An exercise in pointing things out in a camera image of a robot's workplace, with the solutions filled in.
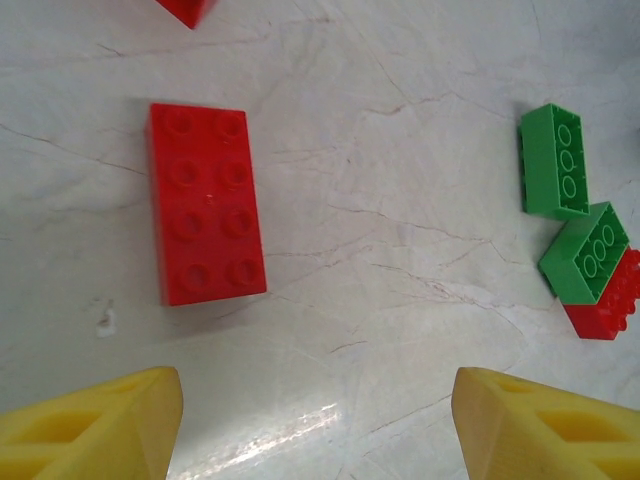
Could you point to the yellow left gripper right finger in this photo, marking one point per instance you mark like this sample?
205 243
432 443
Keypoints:
500 430

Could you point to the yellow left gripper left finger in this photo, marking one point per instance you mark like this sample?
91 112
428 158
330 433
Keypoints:
140 425

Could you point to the red two-by-four lego brick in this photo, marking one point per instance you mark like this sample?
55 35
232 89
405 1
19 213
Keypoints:
600 320
205 210

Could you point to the green lego brick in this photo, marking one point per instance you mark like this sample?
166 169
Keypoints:
565 260
540 165

